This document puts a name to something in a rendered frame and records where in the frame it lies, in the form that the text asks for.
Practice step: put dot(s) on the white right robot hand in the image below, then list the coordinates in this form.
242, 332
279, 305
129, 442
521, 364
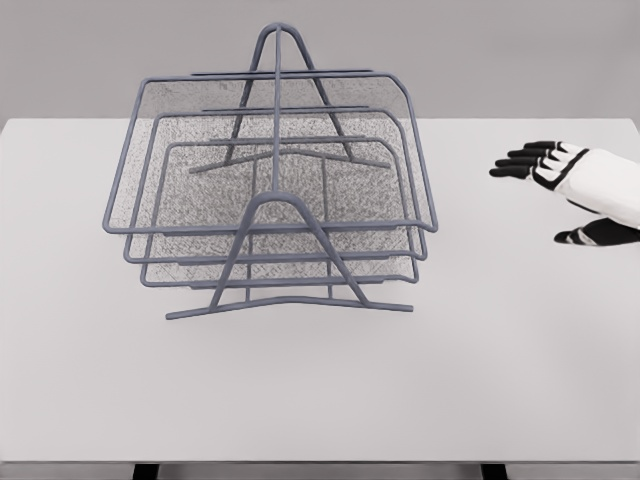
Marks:
600, 175

